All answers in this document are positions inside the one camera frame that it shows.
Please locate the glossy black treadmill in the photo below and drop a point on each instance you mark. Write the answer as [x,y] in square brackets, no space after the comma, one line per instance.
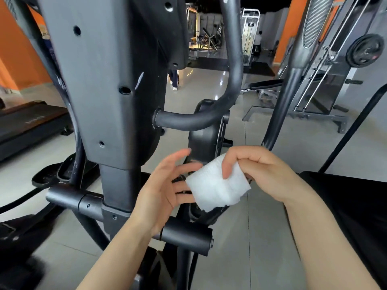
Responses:
[357,214]

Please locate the white gym machine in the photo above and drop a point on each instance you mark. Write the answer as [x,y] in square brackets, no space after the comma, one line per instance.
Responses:
[251,30]

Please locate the person's right hand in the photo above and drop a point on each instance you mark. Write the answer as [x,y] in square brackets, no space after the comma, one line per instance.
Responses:
[272,175]

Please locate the person's left hand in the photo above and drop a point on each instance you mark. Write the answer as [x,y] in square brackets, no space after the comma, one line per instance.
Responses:
[160,199]

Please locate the weight bench rack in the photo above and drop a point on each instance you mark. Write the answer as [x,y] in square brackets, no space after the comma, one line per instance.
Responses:
[364,51]

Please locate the white wet wipe sheet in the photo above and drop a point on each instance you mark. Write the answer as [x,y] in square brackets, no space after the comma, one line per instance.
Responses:
[214,187]

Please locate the person's right forearm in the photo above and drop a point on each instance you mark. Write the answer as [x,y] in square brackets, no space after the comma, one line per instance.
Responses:
[332,244]

